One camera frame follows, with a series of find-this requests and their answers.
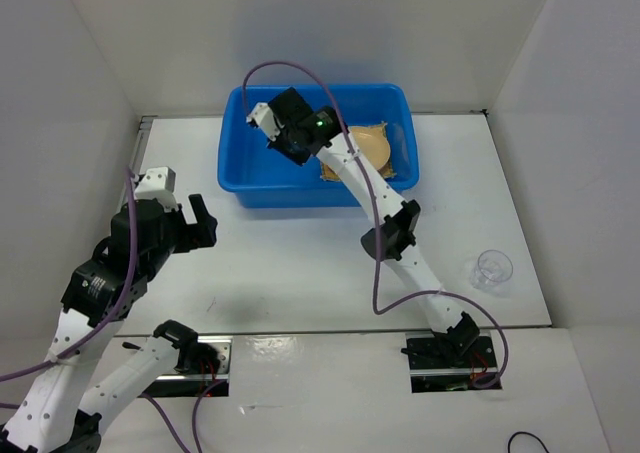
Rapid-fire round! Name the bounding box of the clear plastic cup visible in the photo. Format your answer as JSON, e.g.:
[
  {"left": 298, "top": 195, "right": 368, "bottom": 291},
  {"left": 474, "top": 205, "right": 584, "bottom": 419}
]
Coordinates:
[{"left": 469, "top": 249, "right": 514, "bottom": 294}]

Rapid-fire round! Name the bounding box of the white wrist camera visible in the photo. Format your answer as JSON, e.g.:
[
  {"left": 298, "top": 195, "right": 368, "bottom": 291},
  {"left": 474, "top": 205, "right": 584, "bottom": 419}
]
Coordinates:
[
  {"left": 134, "top": 166, "right": 178, "bottom": 212},
  {"left": 246, "top": 102, "right": 280, "bottom": 142}
]

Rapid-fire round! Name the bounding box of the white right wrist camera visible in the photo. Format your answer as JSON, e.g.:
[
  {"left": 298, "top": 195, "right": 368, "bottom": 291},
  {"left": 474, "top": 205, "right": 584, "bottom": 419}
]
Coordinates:
[{"left": 246, "top": 102, "right": 280, "bottom": 142}]

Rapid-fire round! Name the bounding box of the black cable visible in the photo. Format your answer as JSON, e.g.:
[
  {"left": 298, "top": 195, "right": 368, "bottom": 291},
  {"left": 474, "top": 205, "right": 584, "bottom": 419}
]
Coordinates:
[{"left": 507, "top": 430, "right": 551, "bottom": 453}]

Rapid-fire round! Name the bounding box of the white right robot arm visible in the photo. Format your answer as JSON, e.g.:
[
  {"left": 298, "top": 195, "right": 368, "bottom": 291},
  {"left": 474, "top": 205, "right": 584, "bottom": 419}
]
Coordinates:
[{"left": 247, "top": 88, "right": 479, "bottom": 366}]

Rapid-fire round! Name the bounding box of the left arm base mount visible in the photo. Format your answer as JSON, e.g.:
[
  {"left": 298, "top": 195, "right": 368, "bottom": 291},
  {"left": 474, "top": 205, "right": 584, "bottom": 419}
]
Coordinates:
[{"left": 145, "top": 335, "right": 229, "bottom": 398}]

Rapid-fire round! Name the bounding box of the yellow plastic plate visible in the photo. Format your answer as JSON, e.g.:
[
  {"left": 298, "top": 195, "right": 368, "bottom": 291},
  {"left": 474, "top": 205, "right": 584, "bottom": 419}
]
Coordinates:
[{"left": 347, "top": 125, "right": 392, "bottom": 172}]

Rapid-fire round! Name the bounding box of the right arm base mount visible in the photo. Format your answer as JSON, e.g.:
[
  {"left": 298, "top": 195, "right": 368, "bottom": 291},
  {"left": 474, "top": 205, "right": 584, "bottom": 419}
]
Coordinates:
[{"left": 400, "top": 333, "right": 499, "bottom": 394}]

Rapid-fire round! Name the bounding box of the blue plastic bin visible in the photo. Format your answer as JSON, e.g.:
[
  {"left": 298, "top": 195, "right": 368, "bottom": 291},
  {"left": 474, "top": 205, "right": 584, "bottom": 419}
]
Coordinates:
[{"left": 218, "top": 83, "right": 420, "bottom": 208}]

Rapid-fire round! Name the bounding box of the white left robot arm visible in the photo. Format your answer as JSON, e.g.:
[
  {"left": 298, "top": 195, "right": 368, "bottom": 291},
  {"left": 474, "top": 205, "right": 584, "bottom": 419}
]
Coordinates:
[{"left": 1, "top": 194, "right": 220, "bottom": 452}]

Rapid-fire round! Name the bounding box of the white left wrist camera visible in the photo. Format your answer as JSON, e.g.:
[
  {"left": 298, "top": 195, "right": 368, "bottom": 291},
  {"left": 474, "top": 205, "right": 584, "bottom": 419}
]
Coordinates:
[{"left": 134, "top": 166, "right": 178, "bottom": 212}]

